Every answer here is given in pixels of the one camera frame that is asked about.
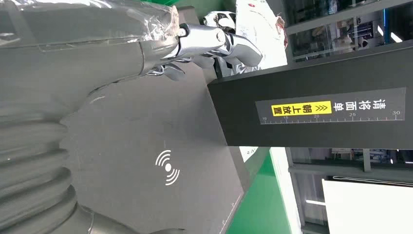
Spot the black inbound scanner machine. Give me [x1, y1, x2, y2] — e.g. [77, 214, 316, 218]
[59, 5, 413, 234]

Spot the white parcel bag, black-red print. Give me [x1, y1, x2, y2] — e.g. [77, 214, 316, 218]
[203, 0, 288, 163]

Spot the green conveyor belt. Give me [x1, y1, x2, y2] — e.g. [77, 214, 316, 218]
[225, 147, 293, 234]

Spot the ruler label sticker, yellow patch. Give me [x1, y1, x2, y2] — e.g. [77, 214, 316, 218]
[255, 87, 407, 125]

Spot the white board panel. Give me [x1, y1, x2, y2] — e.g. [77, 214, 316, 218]
[322, 179, 413, 234]

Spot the aluminium conveyor frame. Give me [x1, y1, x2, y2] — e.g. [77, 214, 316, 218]
[269, 147, 304, 234]

